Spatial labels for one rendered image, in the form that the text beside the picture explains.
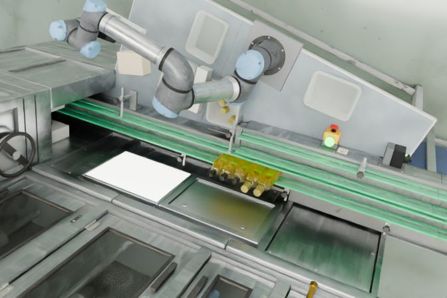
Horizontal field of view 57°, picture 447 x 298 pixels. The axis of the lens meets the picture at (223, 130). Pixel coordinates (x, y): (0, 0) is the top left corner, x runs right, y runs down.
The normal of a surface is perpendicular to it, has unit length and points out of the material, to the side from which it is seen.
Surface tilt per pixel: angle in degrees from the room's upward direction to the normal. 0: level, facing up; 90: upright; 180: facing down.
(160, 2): 0
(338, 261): 90
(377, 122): 0
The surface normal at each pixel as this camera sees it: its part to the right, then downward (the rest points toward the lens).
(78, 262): 0.13, -0.91
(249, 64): -0.38, 0.25
